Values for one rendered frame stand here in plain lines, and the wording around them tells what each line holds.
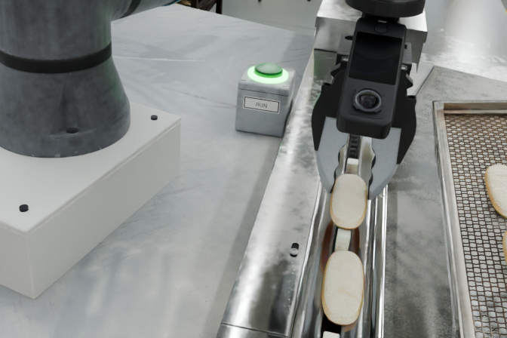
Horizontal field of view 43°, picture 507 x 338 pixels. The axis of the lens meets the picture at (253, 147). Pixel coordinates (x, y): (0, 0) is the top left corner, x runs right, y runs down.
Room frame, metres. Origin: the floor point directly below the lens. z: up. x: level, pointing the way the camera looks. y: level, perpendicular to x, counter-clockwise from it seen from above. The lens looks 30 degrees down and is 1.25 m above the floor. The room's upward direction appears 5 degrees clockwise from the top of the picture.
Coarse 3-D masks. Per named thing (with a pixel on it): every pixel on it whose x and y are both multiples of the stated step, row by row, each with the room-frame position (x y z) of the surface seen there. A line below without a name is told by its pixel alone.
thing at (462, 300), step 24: (480, 120) 0.72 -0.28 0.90; (504, 120) 0.72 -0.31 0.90; (480, 144) 0.66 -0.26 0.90; (480, 168) 0.61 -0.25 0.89; (456, 216) 0.52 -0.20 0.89; (456, 240) 0.48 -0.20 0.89; (456, 264) 0.44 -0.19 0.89; (480, 264) 0.45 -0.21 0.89; (456, 288) 0.40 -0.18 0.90; (504, 288) 0.41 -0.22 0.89; (456, 312) 0.38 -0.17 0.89; (480, 312) 0.38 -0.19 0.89; (504, 312) 0.38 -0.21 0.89
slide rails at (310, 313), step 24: (336, 168) 0.65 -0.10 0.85; (360, 168) 0.66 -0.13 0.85; (312, 240) 0.51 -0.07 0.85; (360, 240) 0.52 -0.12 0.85; (312, 264) 0.47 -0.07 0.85; (312, 288) 0.44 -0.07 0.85; (312, 312) 0.41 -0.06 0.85; (360, 312) 0.42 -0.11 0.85; (312, 336) 0.38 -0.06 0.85; (360, 336) 0.39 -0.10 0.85
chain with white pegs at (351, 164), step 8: (352, 136) 0.76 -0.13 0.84; (352, 144) 0.74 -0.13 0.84; (352, 152) 0.71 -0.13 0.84; (352, 160) 0.64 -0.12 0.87; (352, 168) 0.63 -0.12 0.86; (336, 232) 0.54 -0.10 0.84; (344, 232) 0.50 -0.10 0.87; (336, 240) 0.50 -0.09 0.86; (344, 240) 0.50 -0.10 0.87; (336, 248) 0.50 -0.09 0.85; (344, 248) 0.50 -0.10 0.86; (328, 320) 0.41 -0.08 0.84; (328, 328) 0.41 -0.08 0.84; (336, 328) 0.41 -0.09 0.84; (328, 336) 0.36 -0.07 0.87; (336, 336) 0.37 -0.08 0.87
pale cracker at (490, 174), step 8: (488, 168) 0.60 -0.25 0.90; (496, 168) 0.59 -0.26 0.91; (504, 168) 0.59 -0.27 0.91; (488, 176) 0.58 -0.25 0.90; (496, 176) 0.57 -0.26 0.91; (504, 176) 0.57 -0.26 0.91; (488, 184) 0.56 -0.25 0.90; (496, 184) 0.56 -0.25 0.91; (504, 184) 0.56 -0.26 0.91; (488, 192) 0.55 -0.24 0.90; (496, 192) 0.54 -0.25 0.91; (504, 192) 0.54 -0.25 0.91; (496, 200) 0.53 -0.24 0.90; (504, 200) 0.53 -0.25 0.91; (496, 208) 0.52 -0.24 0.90; (504, 208) 0.52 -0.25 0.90; (504, 216) 0.51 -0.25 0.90
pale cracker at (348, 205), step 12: (336, 180) 0.58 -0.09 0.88; (348, 180) 0.58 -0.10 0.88; (360, 180) 0.58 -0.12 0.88; (336, 192) 0.55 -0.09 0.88; (348, 192) 0.55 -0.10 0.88; (360, 192) 0.56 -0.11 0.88; (336, 204) 0.53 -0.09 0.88; (348, 204) 0.53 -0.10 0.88; (360, 204) 0.53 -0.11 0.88; (336, 216) 0.51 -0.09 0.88; (348, 216) 0.51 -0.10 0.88; (360, 216) 0.52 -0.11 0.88; (348, 228) 0.50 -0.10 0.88
